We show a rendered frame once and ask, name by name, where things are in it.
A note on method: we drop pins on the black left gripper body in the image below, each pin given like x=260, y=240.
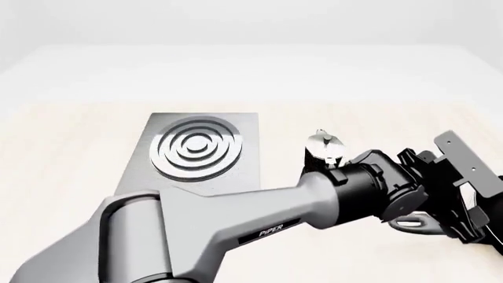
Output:
x=426, y=169

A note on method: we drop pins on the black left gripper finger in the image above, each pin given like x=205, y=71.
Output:
x=473, y=203
x=463, y=227

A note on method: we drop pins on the silver-grey left robot arm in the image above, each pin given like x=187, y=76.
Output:
x=236, y=212

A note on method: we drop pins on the flat stove plate with rings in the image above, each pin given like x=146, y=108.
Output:
x=196, y=147

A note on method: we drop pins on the silver and black moka pot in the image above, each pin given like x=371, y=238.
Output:
x=323, y=144

